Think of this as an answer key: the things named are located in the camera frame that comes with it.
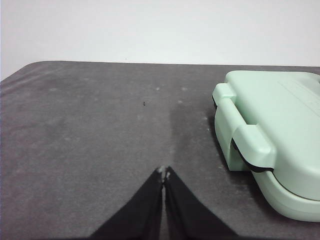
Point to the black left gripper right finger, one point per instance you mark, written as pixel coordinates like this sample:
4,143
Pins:
187,215

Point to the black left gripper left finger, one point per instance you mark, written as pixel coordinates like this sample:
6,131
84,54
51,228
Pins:
140,215

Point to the green breakfast machine base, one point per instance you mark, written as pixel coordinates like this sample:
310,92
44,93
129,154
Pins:
287,207

